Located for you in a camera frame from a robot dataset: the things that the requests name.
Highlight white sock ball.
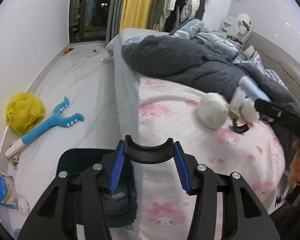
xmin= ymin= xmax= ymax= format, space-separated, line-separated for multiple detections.
xmin=196 ymin=93 xmax=229 ymax=130
xmin=240 ymin=98 xmax=260 ymax=123

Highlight black white tissue pack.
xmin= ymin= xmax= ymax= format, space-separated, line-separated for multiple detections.
xmin=102 ymin=187 xmax=129 ymax=216

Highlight blue tissue pack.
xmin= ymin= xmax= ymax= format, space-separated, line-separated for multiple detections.
xmin=239 ymin=76 xmax=270 ymax=102

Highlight cardboard tape ring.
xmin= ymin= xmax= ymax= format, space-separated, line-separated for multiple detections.
xmin=228 ymin=108 xmax=241 ymax=120

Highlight dark teal trash bin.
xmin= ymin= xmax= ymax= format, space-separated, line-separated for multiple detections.
xmin=57 ymin=148 xmax=138 ymax=229

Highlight person's right hand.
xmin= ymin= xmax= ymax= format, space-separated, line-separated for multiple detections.
xmin=288 ymin=139 xmax=300 ymax=187

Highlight blue plush slingshot toy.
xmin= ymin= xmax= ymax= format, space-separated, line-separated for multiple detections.
xmin=5 ymin=97 xmax=84 ymax=159

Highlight pink cartoon bed sheet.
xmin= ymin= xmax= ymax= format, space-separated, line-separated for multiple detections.
xmin=110 ymin=78 xmax=286 ymax=240

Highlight grey upholstered headboard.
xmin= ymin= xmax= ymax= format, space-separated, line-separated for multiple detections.
xmin=242 ymin=32 xmax=300 ymax=102

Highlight grey mattress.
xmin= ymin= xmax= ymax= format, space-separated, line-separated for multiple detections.
xmin=106 ymin=28 xmax=171 ymax=144

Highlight yellow plastic bag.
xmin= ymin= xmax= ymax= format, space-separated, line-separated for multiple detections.
xmin=5 ymin=91 xmax=45 ymax=135

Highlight dark grey fleece blanket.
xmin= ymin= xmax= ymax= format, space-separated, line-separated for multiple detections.
xmin=122 ymin=35 xmax=300 ymax=114

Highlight white dressing table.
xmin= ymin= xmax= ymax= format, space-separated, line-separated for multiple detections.
xmin=219 ymin=16 xmax=243 ymax=47

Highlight blue snack bag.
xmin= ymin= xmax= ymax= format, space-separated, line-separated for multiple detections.
xmin=0 ymin=172 xmax=18 ymax=209

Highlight light blue patterned blanket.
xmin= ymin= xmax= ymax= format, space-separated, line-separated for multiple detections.
xmin=170 ymin=18 xmax=244 ymax=61

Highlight grey curtain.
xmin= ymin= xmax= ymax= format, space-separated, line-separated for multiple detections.
xmin=106 ymin=0 xmax=123 ymax=43

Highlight dark balcony door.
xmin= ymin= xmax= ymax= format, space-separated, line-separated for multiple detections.
xmin=69 ymin=0 xmax=111 ymax=43

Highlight yellow curtain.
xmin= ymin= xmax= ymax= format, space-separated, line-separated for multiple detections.
xmin=120 ymin=0 xmax=152 ymax=30

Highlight hanging clothes on rack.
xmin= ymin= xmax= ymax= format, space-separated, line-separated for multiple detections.
xmin=147 ymin=0 xmax=208 ymax=32

